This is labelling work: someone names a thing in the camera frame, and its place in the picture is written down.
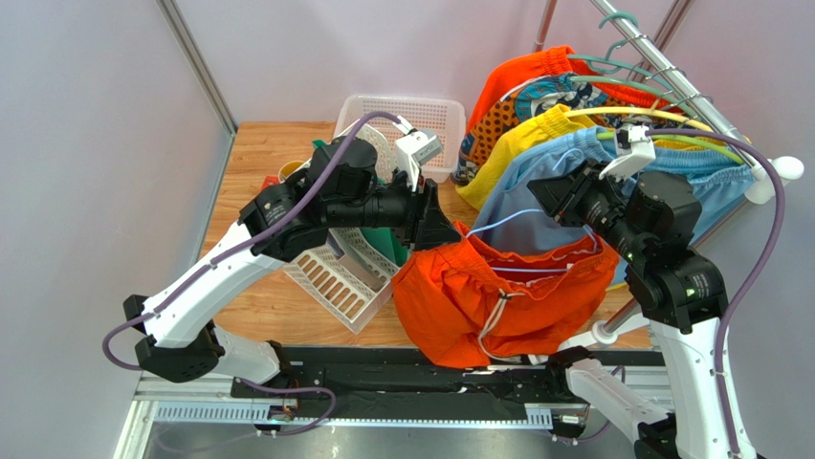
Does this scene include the light blue wire hanger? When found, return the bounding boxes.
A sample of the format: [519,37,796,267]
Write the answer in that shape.
[461,208,603,274]

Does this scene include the orange shorts front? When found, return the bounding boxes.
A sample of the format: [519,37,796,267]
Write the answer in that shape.
[391,222,619,369]

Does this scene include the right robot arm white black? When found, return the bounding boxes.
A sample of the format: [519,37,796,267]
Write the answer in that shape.
[528,160,757,458]

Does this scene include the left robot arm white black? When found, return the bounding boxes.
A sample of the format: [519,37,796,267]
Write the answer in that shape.
[123,136,461,383]

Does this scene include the light blue shorts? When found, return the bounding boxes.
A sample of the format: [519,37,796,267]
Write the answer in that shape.
[475,127,755,255]

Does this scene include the yellow shorts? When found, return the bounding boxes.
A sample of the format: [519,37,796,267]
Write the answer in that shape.
[456,104,749,209]

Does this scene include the yellow hanger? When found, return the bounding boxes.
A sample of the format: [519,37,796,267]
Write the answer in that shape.
[564,106,713,132]

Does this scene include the green hanger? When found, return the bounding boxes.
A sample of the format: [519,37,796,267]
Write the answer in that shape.
[597,130,746,165]

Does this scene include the patterned blue orange shorts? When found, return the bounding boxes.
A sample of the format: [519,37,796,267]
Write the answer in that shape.
[451,73,642,186]

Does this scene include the teal hanger front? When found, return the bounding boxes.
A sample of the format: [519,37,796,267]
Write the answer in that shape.
[566,50,698,120]

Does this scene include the teal hanger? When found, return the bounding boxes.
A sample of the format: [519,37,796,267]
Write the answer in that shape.
[566,50,698,120]
[567,11,666,87]

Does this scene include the orange shorts back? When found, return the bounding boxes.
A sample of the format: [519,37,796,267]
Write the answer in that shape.
[466,45,652,131]

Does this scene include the teal hanger back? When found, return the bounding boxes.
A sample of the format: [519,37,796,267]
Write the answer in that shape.
[567,11,666,87]

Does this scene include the green folder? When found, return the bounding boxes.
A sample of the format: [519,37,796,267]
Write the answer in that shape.
[311,137,408,267]

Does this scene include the white file organizer rack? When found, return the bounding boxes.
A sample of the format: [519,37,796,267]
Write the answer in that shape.
[279,119,415,335]

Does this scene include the white perforated basket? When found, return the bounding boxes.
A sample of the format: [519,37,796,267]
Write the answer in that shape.
[333,95,466,184]

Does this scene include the yellow cup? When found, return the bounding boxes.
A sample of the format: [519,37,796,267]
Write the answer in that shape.
[277,161,306,183]

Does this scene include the small red object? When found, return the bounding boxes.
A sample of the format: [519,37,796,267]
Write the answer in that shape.
[258,176,280,197]

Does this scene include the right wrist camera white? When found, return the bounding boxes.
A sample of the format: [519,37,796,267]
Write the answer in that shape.
[599,125,656,181]

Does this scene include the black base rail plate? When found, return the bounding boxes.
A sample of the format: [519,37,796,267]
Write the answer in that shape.
[269,346,576,418]

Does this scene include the metal clothes rack rail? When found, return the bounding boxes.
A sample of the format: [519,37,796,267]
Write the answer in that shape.
[532,1,804,351]

